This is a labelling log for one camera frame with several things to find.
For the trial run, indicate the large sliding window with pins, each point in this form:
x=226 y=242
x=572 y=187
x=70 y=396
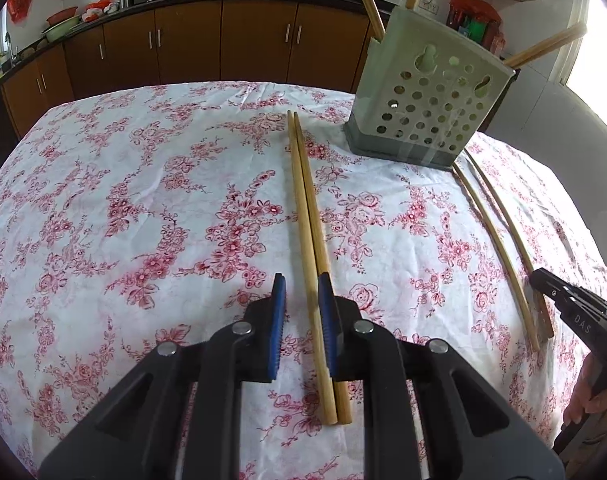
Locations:
x=596 y=60

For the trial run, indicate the red and white plastic bag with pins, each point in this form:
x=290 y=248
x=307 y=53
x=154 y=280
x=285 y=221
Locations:
x=99 y=9

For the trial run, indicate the floral tablecloth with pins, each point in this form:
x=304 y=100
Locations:
x=133 y=210

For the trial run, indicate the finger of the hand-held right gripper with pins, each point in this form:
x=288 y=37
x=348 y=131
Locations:
x=553 y=287

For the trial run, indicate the wooden lower kitchen cabinets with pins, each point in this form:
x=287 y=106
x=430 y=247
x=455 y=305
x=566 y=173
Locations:
x=183 y=45

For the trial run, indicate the red hanging bag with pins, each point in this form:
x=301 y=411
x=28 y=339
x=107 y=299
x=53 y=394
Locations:
x=21 y=4

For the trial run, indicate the wall socket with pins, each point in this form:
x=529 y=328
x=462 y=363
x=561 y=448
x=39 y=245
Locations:
x=429 y=6

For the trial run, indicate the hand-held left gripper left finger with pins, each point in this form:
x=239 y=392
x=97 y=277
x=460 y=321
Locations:
x=277 y=330

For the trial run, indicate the red basin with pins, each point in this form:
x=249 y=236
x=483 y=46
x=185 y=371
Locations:
x=62 y=15

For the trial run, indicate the green perforated chopstick holder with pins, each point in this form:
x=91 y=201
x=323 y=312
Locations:
x=433 y=110

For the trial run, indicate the red items by wall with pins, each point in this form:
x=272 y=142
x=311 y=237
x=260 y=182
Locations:
x=478 y=30

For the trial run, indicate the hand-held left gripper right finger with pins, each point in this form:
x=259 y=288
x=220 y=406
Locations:
x=326 y=330

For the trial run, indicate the green basin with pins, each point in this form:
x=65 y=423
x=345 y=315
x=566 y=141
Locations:
x=61 y=31

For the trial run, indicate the person's right hand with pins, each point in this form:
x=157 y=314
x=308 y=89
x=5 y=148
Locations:
x=598 y=407

